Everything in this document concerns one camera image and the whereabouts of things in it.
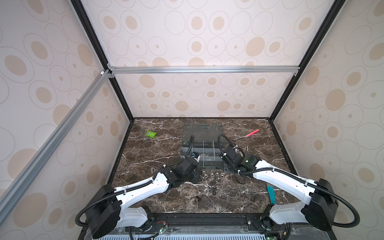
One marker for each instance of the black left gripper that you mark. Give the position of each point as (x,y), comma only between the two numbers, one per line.
(197,172)

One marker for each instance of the clear plastic organizer box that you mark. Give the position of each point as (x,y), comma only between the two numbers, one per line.
(205,144)

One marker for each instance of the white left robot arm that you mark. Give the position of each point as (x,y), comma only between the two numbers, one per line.
(111,208)

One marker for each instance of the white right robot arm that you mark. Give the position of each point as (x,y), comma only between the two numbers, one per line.
(315,206)

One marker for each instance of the green snack packet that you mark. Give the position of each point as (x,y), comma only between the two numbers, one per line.
(151,134)

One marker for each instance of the teal tool handle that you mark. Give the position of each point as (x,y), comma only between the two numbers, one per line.
(272,194)

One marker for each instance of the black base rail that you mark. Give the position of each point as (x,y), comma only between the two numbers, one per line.
(238,226)

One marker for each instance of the silver aluminium frame bar back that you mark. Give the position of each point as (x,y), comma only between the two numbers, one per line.
(200,70)

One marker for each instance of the silver aluminium frame bar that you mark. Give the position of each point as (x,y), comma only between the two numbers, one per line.
(33,168)
(200,70)

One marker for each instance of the silver aluminium frame bar left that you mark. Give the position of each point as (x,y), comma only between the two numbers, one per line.
(33,168)

